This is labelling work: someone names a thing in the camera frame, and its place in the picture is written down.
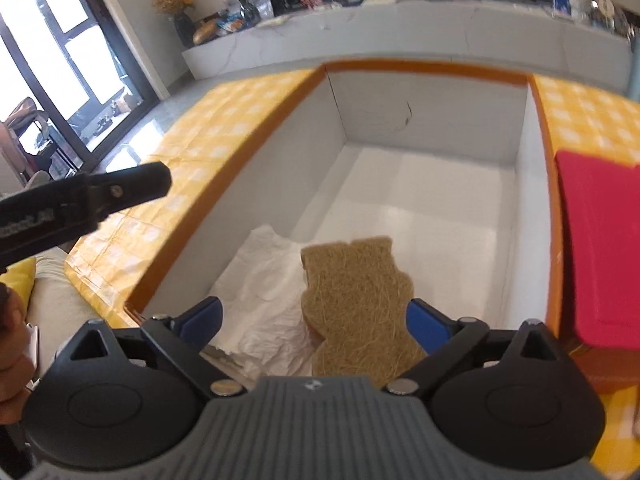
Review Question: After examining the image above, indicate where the blue snack pack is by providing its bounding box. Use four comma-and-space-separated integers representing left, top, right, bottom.
220, 10, 248, 33

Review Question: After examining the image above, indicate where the yellow cushion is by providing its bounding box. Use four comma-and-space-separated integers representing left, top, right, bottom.
0, 256, 38, 311

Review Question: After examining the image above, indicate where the beige sofa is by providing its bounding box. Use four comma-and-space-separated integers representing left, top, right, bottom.
25, 255, 108, 391

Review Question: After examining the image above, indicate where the person's left hand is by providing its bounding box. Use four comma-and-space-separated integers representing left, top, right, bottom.
0, 282, 35, 426

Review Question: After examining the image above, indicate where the yellow checked tablecloth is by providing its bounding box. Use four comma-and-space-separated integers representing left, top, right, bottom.
62, 67, 640, 480

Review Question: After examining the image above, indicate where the brown loofah sponge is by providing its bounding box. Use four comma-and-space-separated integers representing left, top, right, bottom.
300, 235, 430, 377

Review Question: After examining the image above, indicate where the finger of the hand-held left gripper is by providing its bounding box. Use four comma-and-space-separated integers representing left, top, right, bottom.
80, 161, 173, 224

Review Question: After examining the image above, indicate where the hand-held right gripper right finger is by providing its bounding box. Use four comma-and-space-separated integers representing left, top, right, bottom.
385, 298, 576, 396

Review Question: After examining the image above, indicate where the dark vase with dried flowers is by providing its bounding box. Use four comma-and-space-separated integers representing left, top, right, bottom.
151, 0, 197, 50

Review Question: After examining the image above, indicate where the brown bread loaf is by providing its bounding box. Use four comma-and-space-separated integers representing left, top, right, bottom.
192, 19, 221, 46

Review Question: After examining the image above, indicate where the white storage box orange rim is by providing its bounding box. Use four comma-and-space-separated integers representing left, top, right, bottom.
122, 59, 571, 391

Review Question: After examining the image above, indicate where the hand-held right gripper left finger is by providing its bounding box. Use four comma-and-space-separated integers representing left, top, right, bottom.
59, 296, 247, 398

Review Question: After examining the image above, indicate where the red cloth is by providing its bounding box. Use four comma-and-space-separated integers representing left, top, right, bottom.
554, 149, 640, 352

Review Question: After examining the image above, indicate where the white marble counter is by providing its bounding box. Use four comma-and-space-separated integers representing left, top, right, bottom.
181, 0, 633, 81

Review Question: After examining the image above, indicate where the black framed glass door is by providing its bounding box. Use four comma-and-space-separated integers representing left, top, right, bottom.
0, 0, 161, 173

